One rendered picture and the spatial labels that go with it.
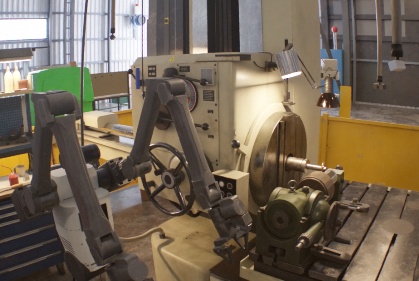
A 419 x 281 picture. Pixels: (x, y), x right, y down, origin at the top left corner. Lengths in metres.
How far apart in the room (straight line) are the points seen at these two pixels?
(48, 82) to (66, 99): 4.51
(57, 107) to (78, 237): 0.62
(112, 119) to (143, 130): 1.86
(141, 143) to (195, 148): 0.25
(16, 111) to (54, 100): 2.35
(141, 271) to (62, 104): 0.45
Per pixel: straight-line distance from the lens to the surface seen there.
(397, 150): 3.81
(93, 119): 3.06
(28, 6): 15.27
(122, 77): 10.42
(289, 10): 2.15
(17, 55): 2.94
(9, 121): 3.17
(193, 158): 1.11
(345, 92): 7.35
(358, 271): 1.52
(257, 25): 2.25
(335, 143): 3.96
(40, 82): 5.34
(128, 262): 0.78
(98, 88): 9.95
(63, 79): 5.48
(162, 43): 2.84
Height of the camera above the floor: 1.87
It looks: 11 degrees down
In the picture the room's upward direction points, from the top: 1 degrees counter-clockwise
